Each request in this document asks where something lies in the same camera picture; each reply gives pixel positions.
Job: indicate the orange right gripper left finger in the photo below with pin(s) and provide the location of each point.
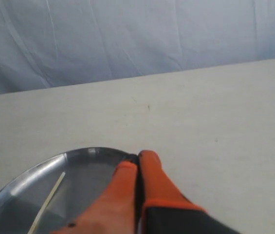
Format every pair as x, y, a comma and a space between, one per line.
113, 212

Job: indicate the round stainless steel plate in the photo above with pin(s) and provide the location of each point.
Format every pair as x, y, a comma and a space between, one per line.
86, 171

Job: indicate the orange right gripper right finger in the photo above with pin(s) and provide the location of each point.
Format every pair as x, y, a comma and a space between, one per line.
166, 210

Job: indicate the white backdrop cloth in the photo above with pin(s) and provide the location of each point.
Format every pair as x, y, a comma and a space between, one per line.
51, 43

